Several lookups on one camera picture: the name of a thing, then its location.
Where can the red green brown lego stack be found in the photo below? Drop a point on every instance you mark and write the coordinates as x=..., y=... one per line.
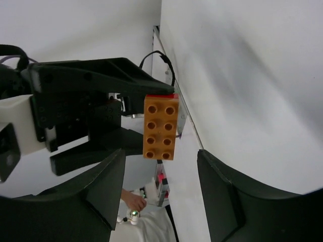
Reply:
x=160, y=122

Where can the aluminium table edge rail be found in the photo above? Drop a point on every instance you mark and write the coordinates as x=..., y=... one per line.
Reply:
x=163, y=72

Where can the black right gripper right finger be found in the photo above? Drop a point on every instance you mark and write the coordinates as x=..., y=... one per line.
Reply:
x=240, y=208

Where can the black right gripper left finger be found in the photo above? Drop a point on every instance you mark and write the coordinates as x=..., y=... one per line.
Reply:
x=84, y=208

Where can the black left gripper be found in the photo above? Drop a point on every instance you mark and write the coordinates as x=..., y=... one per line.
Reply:
x=63, y=109

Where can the person in white clothing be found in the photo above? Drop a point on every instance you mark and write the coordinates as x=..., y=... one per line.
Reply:
x=152, y=226

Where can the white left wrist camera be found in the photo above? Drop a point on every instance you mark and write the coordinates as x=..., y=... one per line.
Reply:
x=18, y=134

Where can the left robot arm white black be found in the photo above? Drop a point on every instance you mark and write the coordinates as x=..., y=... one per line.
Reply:
x=12, y=85

